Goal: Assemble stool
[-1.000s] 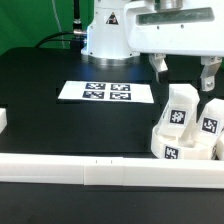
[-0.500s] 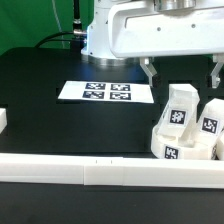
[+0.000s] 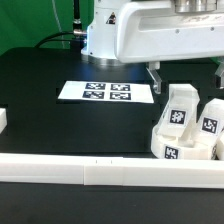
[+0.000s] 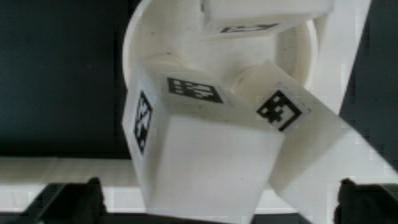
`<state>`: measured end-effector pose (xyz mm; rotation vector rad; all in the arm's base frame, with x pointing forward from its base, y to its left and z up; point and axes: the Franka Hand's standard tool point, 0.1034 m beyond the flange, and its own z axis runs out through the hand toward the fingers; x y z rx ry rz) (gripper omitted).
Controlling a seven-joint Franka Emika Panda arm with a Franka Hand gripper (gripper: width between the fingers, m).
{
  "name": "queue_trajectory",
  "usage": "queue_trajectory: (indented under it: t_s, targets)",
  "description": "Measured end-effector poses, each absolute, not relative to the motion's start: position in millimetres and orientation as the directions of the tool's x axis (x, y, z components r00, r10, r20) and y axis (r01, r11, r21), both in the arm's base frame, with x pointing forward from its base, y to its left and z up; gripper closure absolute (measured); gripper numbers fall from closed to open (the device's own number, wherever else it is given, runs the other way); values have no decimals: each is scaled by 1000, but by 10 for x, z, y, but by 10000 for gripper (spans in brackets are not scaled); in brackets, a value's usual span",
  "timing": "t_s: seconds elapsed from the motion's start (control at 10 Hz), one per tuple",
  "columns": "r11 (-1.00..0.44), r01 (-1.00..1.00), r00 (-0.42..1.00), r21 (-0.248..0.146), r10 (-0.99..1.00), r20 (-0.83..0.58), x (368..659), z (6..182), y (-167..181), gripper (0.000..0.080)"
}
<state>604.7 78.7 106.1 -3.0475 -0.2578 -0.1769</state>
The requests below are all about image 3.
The white block at left edge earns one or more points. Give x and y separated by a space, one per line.
3 119

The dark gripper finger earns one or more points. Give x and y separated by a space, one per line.
220 72

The white sheet with tags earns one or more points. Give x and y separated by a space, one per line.
105 91

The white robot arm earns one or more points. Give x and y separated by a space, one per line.
100 47

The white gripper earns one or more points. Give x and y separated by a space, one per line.
163 30

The white U-shaped fence wall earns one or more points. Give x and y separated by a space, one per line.
114 171

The green backdrop curtain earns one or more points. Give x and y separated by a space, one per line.
23 23

